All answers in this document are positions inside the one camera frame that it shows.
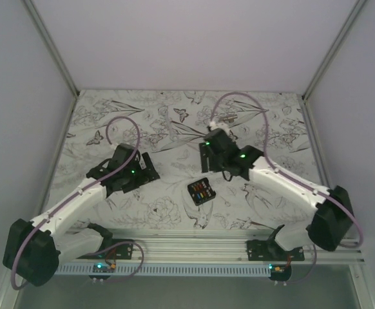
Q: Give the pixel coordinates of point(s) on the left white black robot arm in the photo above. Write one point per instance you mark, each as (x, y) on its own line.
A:
(36, 248)

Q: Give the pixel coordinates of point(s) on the small metal socket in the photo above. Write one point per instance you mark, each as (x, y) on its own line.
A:
(230, 118)

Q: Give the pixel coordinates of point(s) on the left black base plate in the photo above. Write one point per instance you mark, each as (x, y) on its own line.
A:
(113, 249)

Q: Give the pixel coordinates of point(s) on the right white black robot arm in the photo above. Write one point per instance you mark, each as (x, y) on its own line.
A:
(330, 210)

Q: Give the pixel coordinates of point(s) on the floral patterned mat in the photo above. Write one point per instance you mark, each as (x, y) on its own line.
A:
(104, 119)

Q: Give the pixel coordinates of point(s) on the black fuse box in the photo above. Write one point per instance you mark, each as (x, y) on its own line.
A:
(201, 192)

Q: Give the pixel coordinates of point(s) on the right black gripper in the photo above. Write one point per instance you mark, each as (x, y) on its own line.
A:
(205, 153)

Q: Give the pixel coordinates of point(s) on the white slotted cable duct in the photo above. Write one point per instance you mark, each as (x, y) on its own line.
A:
(172, 269)

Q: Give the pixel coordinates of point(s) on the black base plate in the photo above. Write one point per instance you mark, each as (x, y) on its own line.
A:
(258, 250)
(113, 249)

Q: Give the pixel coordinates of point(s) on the aluminium rail frame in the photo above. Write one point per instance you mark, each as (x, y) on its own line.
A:
(219, 246)

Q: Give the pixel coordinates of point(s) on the small circuit board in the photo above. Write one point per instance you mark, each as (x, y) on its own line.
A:
(101, 272)
(280, 274)

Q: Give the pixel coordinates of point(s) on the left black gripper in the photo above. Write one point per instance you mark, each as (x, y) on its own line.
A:
(145, 175)

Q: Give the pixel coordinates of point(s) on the right small circuit board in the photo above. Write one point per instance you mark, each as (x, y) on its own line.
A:
(280, 274)

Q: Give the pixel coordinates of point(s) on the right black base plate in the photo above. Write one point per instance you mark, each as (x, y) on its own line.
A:
(258, 250)

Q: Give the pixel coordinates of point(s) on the left small circuit board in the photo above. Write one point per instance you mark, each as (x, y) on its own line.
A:
(101, 272)

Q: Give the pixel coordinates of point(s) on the white plastic tool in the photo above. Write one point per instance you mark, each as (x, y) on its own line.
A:
(229, 134)

